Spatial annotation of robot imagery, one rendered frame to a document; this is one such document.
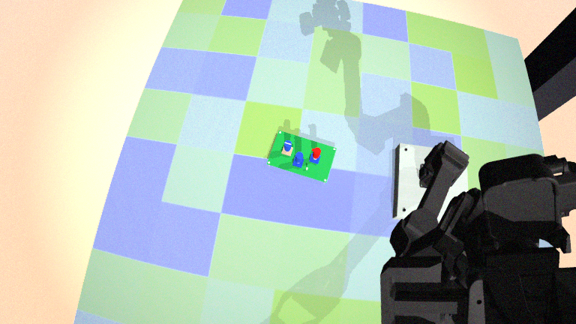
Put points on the green circuit board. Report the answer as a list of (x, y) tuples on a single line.
[(302, 156)]

